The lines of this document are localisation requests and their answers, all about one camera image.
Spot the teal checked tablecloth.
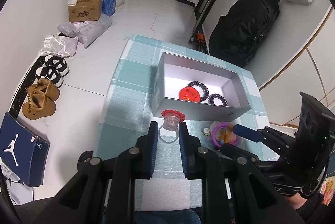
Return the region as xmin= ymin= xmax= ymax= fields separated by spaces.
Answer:
xmin=94 ymin=35 xmax=270 ymax=211

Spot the black backpack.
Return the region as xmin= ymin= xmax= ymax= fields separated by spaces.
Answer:
xmin=209 ymin=0 xmax=280 ymax=68

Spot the blue carton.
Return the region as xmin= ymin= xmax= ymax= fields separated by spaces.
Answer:
xmin=102 ymin=0 xmax=118 ymax=17

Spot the grey plastic parcel bag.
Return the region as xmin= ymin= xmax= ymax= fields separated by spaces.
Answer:
xmin=57 ymin=14 xmax=113 ymax=47

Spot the clear ring with red top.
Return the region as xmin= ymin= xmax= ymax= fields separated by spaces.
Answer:
xmin=158 ymin=109 xmax=186 ymax=144

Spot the black metal rack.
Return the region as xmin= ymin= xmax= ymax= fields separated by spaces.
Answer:
xmin=188 ymin=0 xmax=246 ymax=54

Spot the floral patterned cloth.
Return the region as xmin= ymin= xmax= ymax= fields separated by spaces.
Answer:
xmin=321 ymin=174 xmax=335 ymax=206

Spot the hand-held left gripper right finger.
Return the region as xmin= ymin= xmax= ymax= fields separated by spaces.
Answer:
xmin=179 ymin=121 xmax=307 ymax=224

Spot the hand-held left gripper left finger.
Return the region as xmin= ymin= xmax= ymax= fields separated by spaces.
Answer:
xmin=34 ymin=120 xmax=159 ymax=224

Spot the navy blue shoe box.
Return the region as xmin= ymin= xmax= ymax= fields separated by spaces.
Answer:
xmin=0 ymin=112 xmax=50 ymax=187

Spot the red round badge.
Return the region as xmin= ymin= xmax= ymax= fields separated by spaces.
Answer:
xmin=179 ymin=86 xmax=201 ymax=103

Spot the white cardboard box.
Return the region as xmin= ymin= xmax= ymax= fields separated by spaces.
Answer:
xmin=154 ymin=52 xmax=252 ymax=122

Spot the brown cardboard box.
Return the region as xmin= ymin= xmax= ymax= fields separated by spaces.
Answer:
xmin=68 ymin=0 xmax=103 ymax=23

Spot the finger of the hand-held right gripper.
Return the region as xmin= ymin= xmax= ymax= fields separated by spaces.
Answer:
xmin=220 ymin=144 xmax=281 ymax=171
xmin=232 ymin=124 xmax=297 ymax=154

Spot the person's right forearm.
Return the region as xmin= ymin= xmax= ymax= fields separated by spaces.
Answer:
xmin=284 ymin=193 xmax=331 ymax=224

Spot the pink plastic bracelet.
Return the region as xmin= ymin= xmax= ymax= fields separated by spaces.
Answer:
xmin=211 ymin=121 xmax=242 ymax=149

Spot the silver plastic parcel bag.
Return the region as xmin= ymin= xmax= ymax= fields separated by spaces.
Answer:
xmin=39 ymin=35 xmax=79 ymax=57

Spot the black and white sneaker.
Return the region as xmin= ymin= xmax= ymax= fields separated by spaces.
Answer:
xmin=35 ymin=66 xmax=64 ymax=88
xmin=44 ymin=55 xmax=69 ymax=75

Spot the black coil hair tie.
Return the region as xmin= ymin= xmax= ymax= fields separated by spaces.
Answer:
xmin=187 ymin=80 xmax=209 ymax=101
xmin=209 ymin=93 xmax=229 ymax=106

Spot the brown boot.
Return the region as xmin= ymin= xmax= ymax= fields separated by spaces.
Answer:
xmin=22 ymin=94 xmax=56 ymax=120
xmin=27 ymin=79 xmax=61 ymax=101

